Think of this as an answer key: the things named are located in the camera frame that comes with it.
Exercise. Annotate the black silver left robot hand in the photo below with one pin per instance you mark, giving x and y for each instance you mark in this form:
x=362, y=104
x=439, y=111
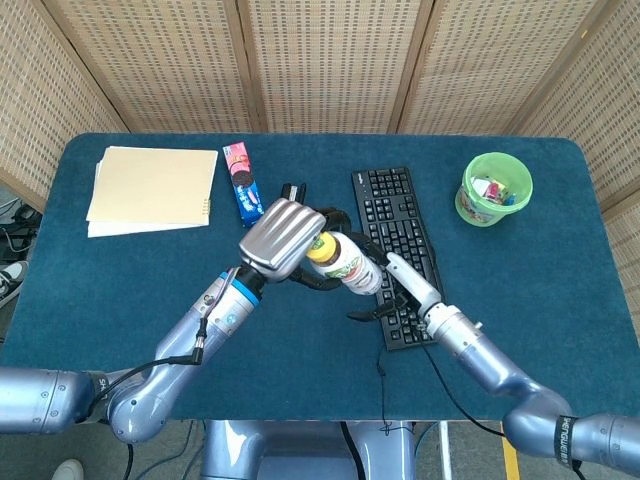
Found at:
x=280, y=240

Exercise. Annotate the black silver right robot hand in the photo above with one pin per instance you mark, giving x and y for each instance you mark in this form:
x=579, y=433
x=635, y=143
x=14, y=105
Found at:
x=410, y=282

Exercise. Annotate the yellow-capped bottle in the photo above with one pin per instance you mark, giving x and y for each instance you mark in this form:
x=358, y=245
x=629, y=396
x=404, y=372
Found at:
x=350, y=270

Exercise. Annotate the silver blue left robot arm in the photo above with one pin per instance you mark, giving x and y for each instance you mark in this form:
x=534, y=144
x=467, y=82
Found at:
x=185, y=340

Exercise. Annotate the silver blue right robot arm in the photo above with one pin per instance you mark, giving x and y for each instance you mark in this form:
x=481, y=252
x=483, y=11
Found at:
x=492, y=362

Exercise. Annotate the black computer keyboard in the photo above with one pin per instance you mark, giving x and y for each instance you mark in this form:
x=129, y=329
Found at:
x=395, y=210

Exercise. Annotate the black stapler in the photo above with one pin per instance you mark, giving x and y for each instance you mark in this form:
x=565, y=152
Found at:
x=294, y=192

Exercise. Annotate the blue pink cookie box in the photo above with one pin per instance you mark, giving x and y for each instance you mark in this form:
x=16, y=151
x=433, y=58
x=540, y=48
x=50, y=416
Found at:
x=245, y=185

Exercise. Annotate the green plastic bucket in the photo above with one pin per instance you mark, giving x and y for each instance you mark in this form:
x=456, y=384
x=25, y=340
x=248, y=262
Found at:
x=472, y=207

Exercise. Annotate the pink white toy piece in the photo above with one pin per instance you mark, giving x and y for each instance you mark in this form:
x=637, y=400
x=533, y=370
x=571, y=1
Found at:
x=492, y=191

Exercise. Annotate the blue small toy piece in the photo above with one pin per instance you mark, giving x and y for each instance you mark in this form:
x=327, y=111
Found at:
x=510, y=200

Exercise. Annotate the tan manila folder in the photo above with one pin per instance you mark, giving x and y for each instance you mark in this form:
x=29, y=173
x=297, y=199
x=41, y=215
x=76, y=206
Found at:
x=155, y=185

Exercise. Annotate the white paper folder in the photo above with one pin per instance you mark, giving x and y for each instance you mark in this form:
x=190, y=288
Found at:
x=125, y=232

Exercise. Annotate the blue table cloth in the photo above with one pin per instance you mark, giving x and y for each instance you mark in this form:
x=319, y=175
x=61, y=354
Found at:
x=125, y=290

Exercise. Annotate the white table leg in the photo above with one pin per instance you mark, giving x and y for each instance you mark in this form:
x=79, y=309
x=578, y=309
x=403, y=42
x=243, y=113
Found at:
x=445, y=450

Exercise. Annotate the woven wooden folding screen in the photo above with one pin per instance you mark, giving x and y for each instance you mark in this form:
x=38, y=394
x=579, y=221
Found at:
x=330, y=60

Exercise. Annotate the silver blue robot torso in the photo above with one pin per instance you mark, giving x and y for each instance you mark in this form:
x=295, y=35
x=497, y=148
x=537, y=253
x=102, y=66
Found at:
x=300, y=455

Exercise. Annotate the black white sneaker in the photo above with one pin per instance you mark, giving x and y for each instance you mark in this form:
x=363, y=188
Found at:
x=11, y=280

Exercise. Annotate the white shoe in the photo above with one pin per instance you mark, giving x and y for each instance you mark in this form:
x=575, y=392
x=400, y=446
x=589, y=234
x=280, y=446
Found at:
x=69, y=471

